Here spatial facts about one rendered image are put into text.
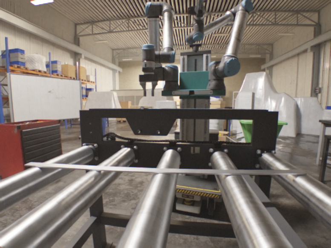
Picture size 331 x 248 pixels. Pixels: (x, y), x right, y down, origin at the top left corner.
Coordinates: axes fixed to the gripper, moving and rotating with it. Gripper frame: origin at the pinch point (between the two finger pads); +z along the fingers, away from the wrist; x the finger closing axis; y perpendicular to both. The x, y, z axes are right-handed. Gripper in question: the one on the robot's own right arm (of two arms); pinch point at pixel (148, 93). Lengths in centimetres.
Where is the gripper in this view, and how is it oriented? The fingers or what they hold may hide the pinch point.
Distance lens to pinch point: 120.0
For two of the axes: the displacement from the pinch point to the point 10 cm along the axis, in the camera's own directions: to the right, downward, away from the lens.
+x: -9.9, -0.2, 1.4
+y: 1.4, -1.2, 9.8
